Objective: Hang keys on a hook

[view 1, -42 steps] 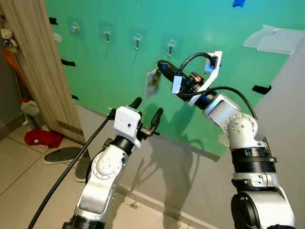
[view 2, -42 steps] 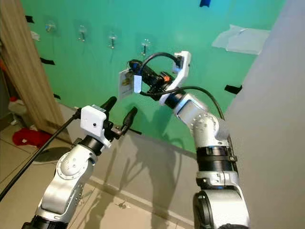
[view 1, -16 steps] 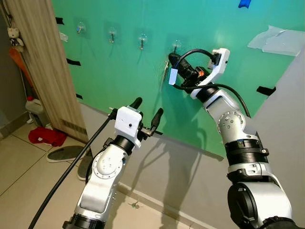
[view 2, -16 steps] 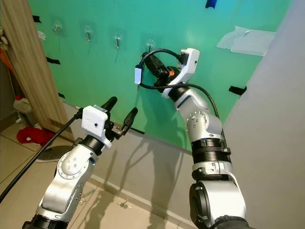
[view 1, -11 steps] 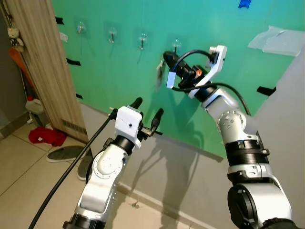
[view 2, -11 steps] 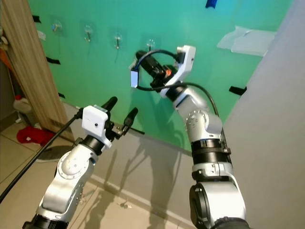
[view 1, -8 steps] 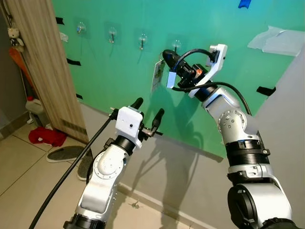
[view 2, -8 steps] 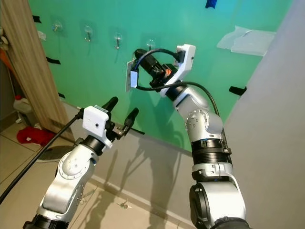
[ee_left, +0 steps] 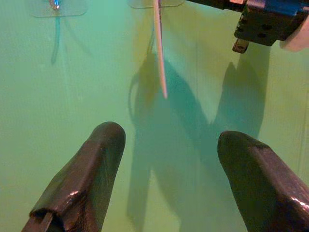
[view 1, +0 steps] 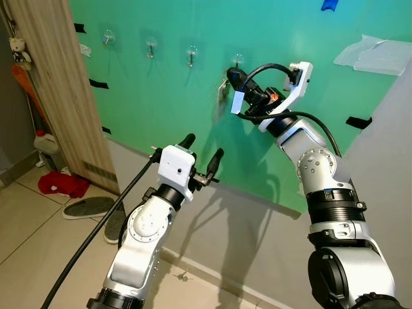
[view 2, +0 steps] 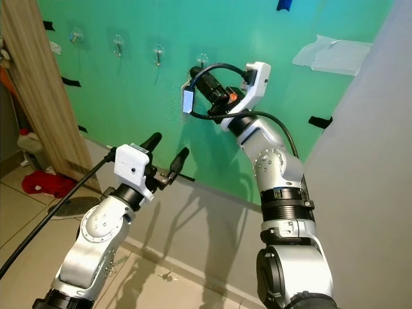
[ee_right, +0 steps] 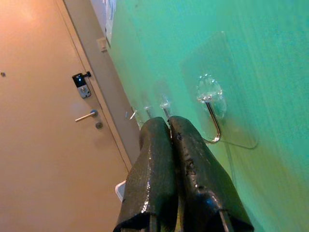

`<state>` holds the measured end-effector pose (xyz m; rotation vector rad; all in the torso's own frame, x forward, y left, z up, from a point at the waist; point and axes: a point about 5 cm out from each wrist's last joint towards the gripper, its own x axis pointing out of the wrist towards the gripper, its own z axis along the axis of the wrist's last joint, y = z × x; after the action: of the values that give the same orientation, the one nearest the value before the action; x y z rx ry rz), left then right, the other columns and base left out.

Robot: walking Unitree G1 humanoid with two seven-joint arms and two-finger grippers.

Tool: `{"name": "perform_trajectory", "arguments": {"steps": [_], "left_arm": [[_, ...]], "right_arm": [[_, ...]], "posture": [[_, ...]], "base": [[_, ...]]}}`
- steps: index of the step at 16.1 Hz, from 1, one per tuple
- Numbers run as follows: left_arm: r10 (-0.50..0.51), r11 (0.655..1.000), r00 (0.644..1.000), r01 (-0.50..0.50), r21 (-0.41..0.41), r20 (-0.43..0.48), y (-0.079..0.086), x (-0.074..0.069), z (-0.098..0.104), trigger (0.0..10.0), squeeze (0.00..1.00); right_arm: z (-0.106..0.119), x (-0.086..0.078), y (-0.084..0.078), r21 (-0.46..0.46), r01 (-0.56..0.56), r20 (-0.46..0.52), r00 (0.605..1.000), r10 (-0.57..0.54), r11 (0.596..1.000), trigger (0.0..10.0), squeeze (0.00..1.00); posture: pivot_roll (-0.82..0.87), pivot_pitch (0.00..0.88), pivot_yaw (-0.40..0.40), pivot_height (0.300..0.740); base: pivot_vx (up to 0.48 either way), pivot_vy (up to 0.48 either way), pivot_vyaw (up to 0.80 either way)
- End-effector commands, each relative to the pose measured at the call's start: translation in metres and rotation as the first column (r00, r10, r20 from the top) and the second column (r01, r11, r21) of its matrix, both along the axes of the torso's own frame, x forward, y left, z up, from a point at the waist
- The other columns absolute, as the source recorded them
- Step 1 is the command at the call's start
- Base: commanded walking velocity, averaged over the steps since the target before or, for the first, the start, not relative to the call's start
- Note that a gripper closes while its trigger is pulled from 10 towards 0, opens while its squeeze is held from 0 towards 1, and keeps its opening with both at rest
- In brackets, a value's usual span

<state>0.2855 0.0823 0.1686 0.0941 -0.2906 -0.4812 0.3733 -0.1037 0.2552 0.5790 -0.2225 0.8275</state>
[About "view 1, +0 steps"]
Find silver key bunch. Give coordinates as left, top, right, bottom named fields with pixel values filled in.
left=217, top=78, right=232, bottom=120

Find small metal keys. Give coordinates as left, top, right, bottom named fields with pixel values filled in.
left=172, top=270, right=194, bottom=285

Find grey slipper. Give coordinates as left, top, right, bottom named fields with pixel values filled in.
left=62, top=196, right=117, bottom=221
left=102, top=202, right=130, bottom=246

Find clear plastic sheet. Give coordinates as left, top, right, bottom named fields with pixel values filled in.
left=333, top=33, right=412, bottom=77

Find red cloth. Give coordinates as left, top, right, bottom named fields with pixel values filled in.
left=37, top=170, right=91, bottom=200

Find wooden door panel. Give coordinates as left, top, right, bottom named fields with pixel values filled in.
left=5, top=0, right=120, bottom=194

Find white bottle red cap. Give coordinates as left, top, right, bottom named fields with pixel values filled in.
left=33, top=128, right=62, bottom=156

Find orange cleaning tool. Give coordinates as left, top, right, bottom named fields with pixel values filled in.
left=11, top=64, right=50, bottom=130

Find small white plush toy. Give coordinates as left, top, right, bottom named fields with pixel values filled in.
left=8, top=37, right=32, bottom=66

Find clear adhesive wall hook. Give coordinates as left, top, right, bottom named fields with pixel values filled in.
left=144, top=37, right=159, bottom=61
left=186, top=44, right=200, bottom=69
left=231, top=53, right=246, bottom=70
left=102, top=26, right=117, bottom=48

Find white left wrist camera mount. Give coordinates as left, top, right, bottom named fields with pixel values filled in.
left=158, top=145, right=196, bottom=202

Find green wall backdrop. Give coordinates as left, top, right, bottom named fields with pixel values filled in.
left=68, top=0, right=412, bottom=214

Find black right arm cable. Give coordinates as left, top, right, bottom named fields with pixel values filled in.
left=234, top=62, right=342, bottom=159

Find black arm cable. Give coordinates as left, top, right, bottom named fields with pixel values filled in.
left=40, top=156, right=160, bottom=309
left=234, top=62, right=342, bottom=159

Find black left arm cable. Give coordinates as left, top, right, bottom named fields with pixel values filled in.
left=40, top=156, right=160, bottom=309

